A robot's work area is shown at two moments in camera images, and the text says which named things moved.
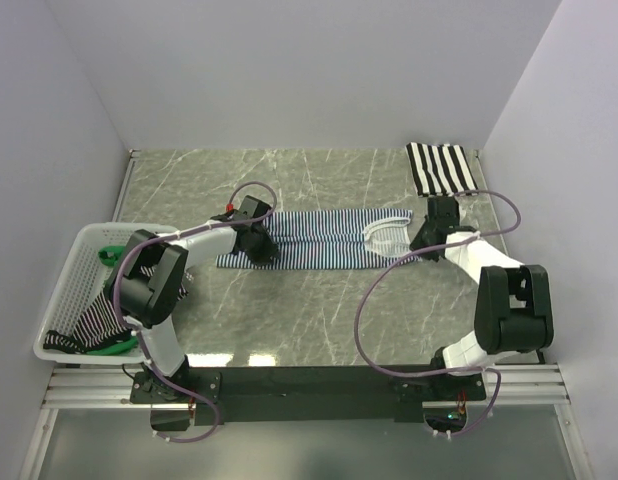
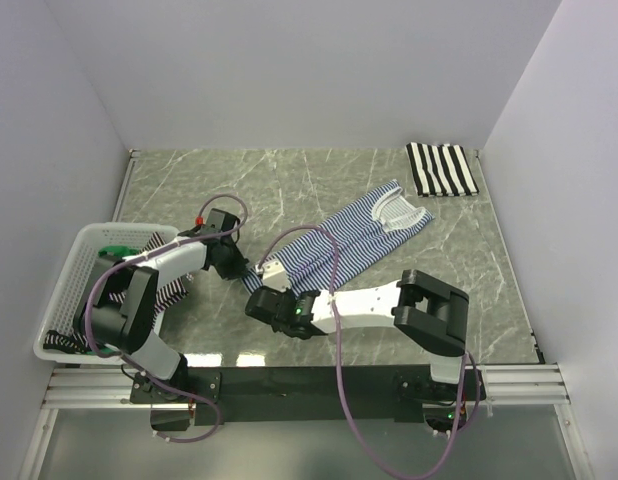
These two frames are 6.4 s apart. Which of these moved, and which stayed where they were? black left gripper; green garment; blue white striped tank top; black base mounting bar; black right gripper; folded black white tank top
Moved: black right gripper; blue white striped tank top; black left gripper
Stayed: black base mounting bar; green garment; folded black white tank top
